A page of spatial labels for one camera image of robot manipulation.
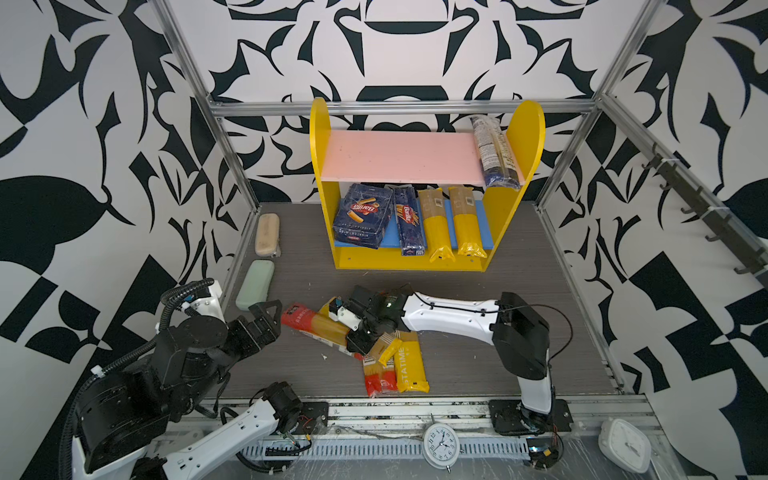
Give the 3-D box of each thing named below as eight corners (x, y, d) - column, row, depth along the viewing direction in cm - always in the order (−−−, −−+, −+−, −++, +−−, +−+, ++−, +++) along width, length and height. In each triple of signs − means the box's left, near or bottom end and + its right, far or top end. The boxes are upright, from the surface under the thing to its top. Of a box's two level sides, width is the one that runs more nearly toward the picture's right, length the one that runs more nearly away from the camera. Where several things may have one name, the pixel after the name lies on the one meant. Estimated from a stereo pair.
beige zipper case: (258, 261, 105) (254, 254, 102) (259, 221, 117) (256, 214, 114) (280, 257, 106) (277, 250, 103) (280, 218, 118) (277, 211, 115)
